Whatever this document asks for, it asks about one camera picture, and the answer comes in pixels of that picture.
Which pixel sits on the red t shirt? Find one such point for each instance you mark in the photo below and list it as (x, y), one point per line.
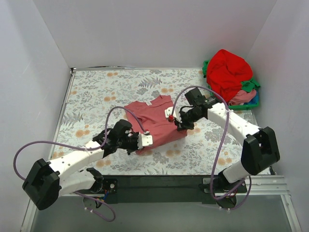
(226, 72)

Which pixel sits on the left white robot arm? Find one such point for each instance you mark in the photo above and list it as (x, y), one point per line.
(76, 161)

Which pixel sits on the aluminium frame rail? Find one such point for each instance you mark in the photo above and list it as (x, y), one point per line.
(270, 187)

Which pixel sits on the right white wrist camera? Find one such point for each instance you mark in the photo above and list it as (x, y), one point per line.
(172, 114)

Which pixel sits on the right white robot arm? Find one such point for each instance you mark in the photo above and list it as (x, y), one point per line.
(259, 145)

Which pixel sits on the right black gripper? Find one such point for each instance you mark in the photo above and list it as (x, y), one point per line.
(183, 120)

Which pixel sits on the blue t shirt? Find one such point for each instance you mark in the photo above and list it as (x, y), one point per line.
(255, 99)

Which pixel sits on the floral table mat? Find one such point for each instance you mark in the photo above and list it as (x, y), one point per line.
(97, 98)

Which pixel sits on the green plastic basket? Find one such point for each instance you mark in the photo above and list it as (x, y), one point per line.
(245, 106)

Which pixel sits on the green t shirt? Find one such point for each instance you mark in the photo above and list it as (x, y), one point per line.
(249, 85)

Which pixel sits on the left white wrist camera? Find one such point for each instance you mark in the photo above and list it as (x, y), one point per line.
(144, 140)

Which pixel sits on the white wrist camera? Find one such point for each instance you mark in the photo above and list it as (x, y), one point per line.
(172, 114)
(144, 140)

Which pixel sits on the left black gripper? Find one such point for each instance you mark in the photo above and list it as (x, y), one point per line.
(133, 144)

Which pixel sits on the pink t shirt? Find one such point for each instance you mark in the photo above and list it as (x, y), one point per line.
(153, 119)
(242, 97)

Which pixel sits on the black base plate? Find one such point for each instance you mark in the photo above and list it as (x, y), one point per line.
(155, 189)

